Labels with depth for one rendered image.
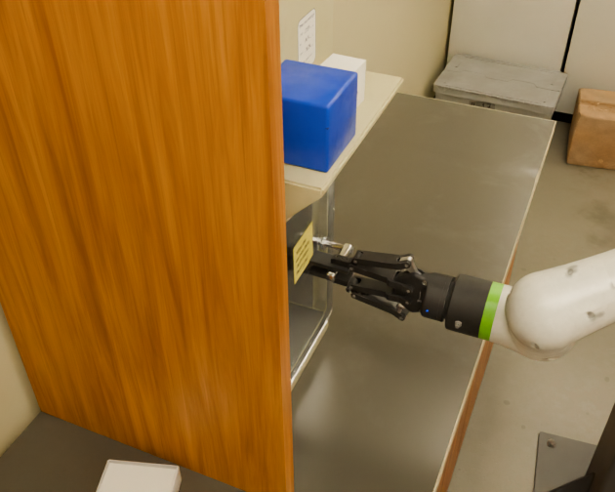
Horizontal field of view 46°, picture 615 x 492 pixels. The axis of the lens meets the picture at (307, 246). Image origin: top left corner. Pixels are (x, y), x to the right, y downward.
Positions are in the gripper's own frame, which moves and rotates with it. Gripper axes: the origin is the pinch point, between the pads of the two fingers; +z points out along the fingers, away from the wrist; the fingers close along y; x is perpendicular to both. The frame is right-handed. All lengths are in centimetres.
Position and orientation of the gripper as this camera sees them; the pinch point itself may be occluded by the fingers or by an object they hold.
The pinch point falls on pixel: (331, 267)
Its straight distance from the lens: 121.8
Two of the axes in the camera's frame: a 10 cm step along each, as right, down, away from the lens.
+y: -0.1, -7.7, -6.4
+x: -4.0, 5.9, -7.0
